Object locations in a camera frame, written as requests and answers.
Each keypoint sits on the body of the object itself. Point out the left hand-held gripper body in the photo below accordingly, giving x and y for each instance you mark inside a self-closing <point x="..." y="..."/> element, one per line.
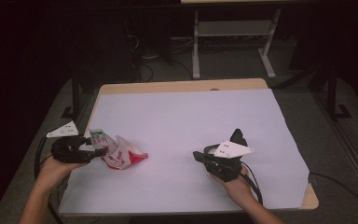
<point x="66" y="152"/>

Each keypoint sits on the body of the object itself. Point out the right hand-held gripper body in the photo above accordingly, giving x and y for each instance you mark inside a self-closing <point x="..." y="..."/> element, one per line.
<point x="227" y="168"/>

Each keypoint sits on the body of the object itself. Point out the red and white plastic bag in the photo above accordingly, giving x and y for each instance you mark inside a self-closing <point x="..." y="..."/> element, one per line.
<point x="121" y="154"/>

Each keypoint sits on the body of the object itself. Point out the clear jar with black lid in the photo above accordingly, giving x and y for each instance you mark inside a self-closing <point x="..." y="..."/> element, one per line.
<point x="238" y="137"/>

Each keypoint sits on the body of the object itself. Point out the person's left hand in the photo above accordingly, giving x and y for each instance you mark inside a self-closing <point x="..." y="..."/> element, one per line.
<point x="54" y="172"/>

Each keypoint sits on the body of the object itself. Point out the person's right hand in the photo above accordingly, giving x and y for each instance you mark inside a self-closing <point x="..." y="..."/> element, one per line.
<point x="239" y="189"/>

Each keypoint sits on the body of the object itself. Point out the white paper sheet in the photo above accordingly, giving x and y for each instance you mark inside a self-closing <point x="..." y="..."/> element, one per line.
<point x="174" y="124"/>

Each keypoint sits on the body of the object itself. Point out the black metal stand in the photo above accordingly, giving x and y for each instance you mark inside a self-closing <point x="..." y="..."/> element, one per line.
<point x="332" y="93"/>
<point x="75" y="93"/>

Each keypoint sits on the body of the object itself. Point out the white metal desk frame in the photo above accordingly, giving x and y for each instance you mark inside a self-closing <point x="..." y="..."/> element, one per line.
<point x="234" y="28"/>

